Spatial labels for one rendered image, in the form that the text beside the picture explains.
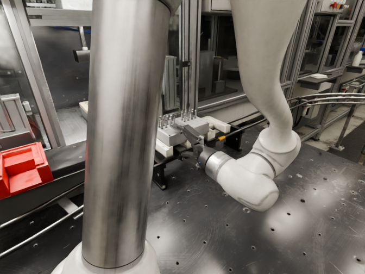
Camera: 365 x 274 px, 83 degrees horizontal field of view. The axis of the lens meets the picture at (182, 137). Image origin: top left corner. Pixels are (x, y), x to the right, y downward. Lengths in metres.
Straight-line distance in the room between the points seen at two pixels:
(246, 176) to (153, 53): 0.41
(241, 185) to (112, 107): 0.41
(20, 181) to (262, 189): 0.64
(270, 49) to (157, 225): 0.65
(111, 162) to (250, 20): 0.25
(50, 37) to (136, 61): 0.96
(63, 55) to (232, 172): 0.97
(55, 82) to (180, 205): 0.85
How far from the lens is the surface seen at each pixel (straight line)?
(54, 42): 1.21
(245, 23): 0.31
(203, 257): 0.72
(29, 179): 0.72
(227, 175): 0.60
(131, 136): 0.27
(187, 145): 0.84
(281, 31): 0.32
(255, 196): 0.57
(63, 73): 1.23
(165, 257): 0.72
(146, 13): 0.28
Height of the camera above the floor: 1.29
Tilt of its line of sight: 28 degrees down
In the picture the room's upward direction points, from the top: straight up
